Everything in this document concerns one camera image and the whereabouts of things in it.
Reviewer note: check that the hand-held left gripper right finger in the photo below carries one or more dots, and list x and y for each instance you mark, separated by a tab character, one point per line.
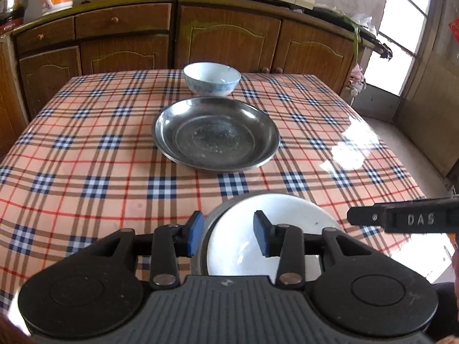
261	234

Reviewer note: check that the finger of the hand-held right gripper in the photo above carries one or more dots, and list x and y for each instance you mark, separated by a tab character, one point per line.
365	215

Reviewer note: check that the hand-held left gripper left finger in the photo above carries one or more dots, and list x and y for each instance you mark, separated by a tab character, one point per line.
195	234

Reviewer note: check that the plain white bowl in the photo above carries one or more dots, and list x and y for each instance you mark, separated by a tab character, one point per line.
236	243

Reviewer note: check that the steel bowl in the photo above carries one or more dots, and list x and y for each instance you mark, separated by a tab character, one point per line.
200	266

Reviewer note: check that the large steel plate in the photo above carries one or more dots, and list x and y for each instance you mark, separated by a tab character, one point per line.
215	136

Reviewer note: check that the blue patterned white bowl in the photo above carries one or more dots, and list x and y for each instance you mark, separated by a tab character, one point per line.
211	79

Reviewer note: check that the beige door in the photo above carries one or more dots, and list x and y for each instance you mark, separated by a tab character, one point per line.
430	96

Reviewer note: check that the plaid tablecloth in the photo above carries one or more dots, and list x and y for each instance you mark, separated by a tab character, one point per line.
89	150

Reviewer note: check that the pink plastic bag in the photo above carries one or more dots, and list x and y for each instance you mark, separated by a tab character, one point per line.
358	77

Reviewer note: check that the wooden cabinet door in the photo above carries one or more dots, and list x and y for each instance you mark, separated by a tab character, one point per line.
315	53
46	75
10	96
226	39
122	55

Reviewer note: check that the green onion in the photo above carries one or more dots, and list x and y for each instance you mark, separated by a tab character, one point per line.
355	39

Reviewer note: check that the white plastic bag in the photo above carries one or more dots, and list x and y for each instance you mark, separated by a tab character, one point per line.
364	21

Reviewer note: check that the wooden kitchen cabinet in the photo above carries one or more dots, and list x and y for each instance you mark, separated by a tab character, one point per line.
226	39

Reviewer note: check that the red paper decoration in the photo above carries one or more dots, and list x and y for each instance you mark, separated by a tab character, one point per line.
454	30

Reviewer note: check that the wide wooden drawer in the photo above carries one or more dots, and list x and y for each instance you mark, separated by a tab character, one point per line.
143	19

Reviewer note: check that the narrow wooden drawer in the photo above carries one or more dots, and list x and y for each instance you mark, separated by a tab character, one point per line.
53	39

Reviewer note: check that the red induction cooker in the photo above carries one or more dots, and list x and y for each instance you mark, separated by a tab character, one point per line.
10	25

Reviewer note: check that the steel pot with lid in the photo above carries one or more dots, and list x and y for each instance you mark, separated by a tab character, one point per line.
14	1

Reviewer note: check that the window with grey frame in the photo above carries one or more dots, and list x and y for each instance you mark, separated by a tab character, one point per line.
401	14

